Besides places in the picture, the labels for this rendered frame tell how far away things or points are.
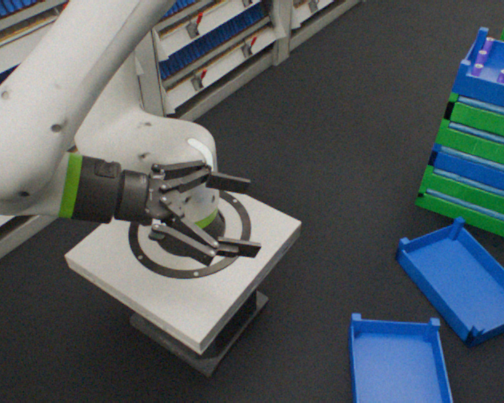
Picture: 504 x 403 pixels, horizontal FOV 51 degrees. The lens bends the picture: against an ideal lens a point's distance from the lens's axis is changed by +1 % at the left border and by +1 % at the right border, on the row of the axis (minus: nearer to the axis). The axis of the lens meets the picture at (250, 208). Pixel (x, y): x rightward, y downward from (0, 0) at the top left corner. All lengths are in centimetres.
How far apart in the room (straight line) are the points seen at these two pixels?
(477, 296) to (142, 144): 95
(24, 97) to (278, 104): 144
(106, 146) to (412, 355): 84
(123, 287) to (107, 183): 34
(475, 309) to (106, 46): 112
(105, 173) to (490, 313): 105
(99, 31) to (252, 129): 125
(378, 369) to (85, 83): 94
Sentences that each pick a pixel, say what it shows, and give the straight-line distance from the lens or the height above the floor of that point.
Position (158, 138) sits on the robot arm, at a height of 57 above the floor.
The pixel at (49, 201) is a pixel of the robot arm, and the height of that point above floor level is 65.
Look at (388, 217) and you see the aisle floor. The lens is 162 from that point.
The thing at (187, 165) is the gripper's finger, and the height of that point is 58.
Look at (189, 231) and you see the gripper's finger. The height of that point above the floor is 57.
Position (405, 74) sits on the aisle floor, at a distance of 223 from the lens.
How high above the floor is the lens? 116
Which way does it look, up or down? 47 degrees down
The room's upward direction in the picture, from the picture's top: straight up
